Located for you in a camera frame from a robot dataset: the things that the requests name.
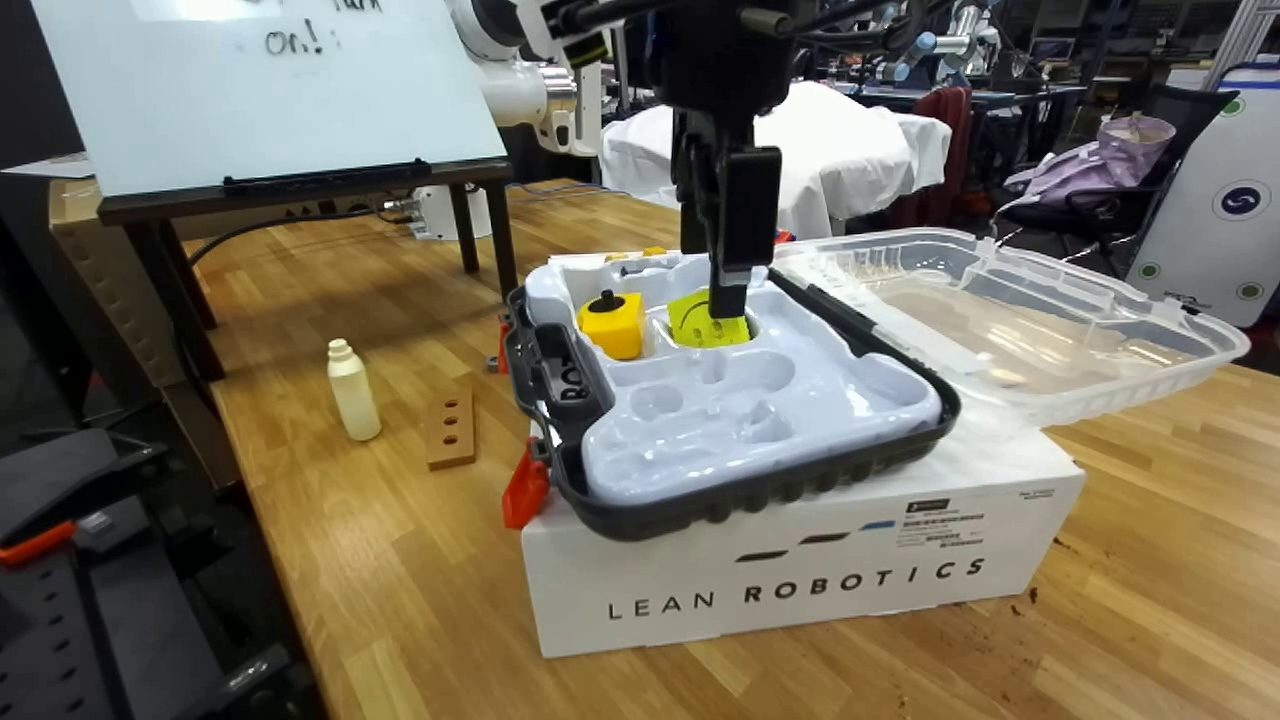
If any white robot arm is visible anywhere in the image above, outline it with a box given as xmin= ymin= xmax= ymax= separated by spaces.
xmin=444 ymin=0 xmax=805 ymax=319

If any black whiteboard tray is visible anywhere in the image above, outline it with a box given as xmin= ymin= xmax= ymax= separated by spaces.
xmin=96 ymin=155 xmax=511 ymax=224

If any yellow duster block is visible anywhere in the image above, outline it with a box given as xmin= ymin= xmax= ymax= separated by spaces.
xmin=667 ymin=292 xmax=752 ymax=347

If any white cloth covered object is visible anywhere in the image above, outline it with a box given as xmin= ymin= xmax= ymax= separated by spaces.
xmin=600 ymin=80 xmax=952 ymax=240

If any clear plastic case lid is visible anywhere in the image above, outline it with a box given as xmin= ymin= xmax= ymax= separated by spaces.
xmin=773 ymin=228 xmax=1249 ymax=428

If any black optical breadboard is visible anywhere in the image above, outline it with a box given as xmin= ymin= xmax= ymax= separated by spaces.
xmin=0 ymin=428 xmax=322 ymax=720

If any white cardboard box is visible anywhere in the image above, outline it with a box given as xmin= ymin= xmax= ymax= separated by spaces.
xmin=521 ymin=402 xmax=1085 ymax=655

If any white whiteboard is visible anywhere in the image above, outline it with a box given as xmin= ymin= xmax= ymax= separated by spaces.
xmin=30 ymin=0 xmax=502 ymax=197

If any yellow black part in case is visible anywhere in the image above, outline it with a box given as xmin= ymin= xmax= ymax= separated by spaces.
xmin=576 ymin=287 xmax=643 ymax=360

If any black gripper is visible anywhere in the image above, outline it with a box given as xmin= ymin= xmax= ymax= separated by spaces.
xmin=654 ymin=0 xmax=798 ymax=319

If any wooden block with holes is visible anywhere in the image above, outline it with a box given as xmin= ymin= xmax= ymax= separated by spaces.
xmin=429 ymin=387 xmax=477 ymax=468

